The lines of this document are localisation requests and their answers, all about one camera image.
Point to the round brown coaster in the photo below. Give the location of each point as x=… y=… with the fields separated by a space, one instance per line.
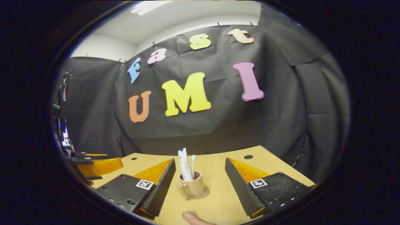
x=207 y=192

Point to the white toothpaste tube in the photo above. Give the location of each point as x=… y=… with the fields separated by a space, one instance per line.
x=184 y=162

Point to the beige cup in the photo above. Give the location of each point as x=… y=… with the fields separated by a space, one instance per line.
x=195 y=187

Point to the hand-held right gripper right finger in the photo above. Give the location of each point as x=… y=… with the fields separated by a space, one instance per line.
x=240 y=190

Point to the black backdrop cloth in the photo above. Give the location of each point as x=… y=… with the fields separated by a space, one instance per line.
x=218 y=125

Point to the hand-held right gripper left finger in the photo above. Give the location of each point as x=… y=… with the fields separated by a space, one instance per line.
x=162 y=187

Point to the wooden desktop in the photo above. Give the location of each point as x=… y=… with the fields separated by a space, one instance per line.
x=215 y=168

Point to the computer monitor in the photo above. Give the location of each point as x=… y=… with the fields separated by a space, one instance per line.
x=66 y=137

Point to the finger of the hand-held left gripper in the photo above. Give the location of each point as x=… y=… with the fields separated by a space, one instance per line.
x=103 y=167

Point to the white toothbrush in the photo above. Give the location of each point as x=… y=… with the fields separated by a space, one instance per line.
x=193 y=157

